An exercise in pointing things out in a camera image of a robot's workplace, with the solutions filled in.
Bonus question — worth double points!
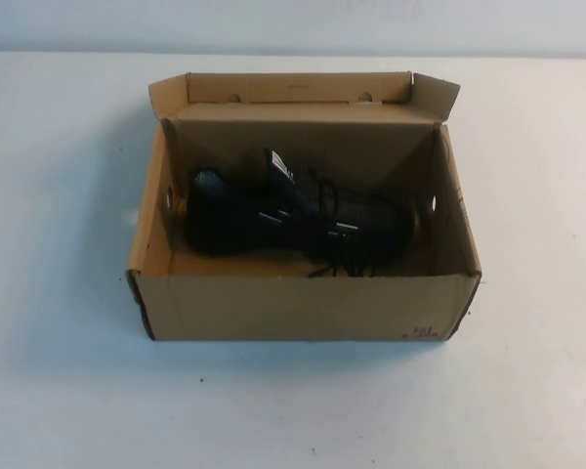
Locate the brown cardboard shoe box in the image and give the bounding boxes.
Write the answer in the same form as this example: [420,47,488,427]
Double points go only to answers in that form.
[125,71,483,342]

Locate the black knit laced shoe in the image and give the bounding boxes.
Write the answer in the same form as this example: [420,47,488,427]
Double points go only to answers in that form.
[184,148,424,280]

